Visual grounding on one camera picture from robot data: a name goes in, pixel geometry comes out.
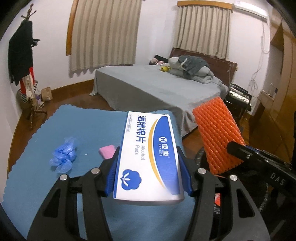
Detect black hanging coat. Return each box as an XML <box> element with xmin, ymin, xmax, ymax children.
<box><xmin>8</xmin><ymin>20</ymin><xmax>33</xmax><ymax>86</ymax></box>

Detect wooden headboard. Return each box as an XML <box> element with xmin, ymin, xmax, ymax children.
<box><xmin>170</xmin><ymin>48</ymin><xmax>237</xmax><ymax>85</ymax></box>

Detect blue plastic bag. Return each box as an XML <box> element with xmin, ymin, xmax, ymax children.
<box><xmin>49</xmin><ymin>138</ymin><xmax>77</xmax><ymax>173</ymax></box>

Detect wooden side desk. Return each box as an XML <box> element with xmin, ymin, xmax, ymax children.
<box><xmin>250</xmin><ymin>90</ymin><xmax>274</xmax><ymax>121</ymax></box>

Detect checkered laundry basket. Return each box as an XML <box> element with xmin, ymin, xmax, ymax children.
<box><xmin>16</xmin><ymin>80</ymin><xmax>30</xmax><ymax>110</ymax></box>

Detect alcohol pads box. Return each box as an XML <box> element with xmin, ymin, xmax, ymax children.
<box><xmin>113</xmin><ymin>111</ymin><xmax>184</xmax><ymax>205</ymax></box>

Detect black chair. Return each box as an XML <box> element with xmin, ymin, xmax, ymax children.
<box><xmin>224</xmin><ymin>84</ymin><xmax>252</xmax><ymax>121</ymax></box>

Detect white air conditioner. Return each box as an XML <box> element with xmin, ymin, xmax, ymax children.
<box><xmin>233</xmin><ymin>1</ymin><xmax>268</xmax><ymax>22</ymax></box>

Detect white hanging cable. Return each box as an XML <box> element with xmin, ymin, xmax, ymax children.
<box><xmin>247</xmin><ymin>21</ymin><xmax>266</xmax><ymax>93</ymax></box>

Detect orange foam net sleeve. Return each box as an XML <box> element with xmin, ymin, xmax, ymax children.
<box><xmin>193</xmin><ymin>97</ymin><xmax>245</xmax><ymax>175</ymax></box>

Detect right beige curtain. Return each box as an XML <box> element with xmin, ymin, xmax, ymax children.
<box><xmin>173</xmin><ymin>6</ymin><xmax>232</xmax><ymax>60</ymax></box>

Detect yellow plush toy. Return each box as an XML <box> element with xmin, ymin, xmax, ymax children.
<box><xmin>160</xmin><ymin>65</ymin><xmax>171</xmax><ymax>72</ymax></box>

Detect left beige curtain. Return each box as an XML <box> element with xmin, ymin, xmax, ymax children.
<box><xmin>70</xmin><ymin>1</ymin><xmax>142</xmax><ymax>72</ymax></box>

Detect red cloth scrap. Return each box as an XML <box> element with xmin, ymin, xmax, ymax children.
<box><xmin>214</xmin><ymin>193</ymin><xmax>221</xmax><ymax>206</ymax></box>

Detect brown paper bag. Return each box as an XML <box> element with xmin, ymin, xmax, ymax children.
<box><xmin>41</xmin><ymin>87</ymin><xmax>53</xmax><ymax>101</ymax></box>

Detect red white hanging garment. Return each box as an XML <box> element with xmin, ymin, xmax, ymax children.
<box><xmin>22</xmin><ymin>67</ymin><xmax>35</xmax><ymax>99</ymax></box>

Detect pink face mask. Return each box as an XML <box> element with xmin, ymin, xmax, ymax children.
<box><xmin>99</xmin><ymin>145</ymin><xmax>116</xmax><ymax>160</ymax></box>

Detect blue table mat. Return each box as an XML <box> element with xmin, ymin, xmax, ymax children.
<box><xmin>2</xmin><ymin>105</ymin><xmax>194</xmax><ymax>240</ymax></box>

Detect pink dark pillow items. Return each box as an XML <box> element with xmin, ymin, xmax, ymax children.
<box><xmin>149</xmin><ymin>55</ymin><xmax>169</xmax><ymax>66</ymax></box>

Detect beige curtain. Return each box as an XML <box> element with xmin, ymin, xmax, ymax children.
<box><xmin>173</xmin><ymin>6</ymin><xmax>232</xmax><ymax>60</ymax></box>
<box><xmin>70</xmin><ymin>1</ymin><xmax>142</xmax><ymax>72</ymax></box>

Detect wooden coat rack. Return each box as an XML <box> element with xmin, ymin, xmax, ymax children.
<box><xmin>21</xmin><ymin>4</ymin><xmax>48</xmax><ymax>130</ymax></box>

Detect wooden cabinet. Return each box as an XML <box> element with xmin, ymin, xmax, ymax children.
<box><xmin>269</xmin><ymin>20</ymin><xmax>295</xmax><ymax>162</ymax></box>

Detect bed with grey sheet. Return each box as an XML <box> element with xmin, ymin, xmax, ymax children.
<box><xmin>91</xmin><ymin>65</ymin><xmax>228</xmax><ymax>137</ymax></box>

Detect grey folded blanket pile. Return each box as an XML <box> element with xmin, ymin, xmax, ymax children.
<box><xmin>168</xmin><ymin>55</ymin><xmax>223</xmax><ymax>86</ymax></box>

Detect black trash bin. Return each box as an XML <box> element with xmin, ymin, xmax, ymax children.
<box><xmin>186</xmin><ymin>142</ymin><xmax>295</xmax><ymax>240</ymax></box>

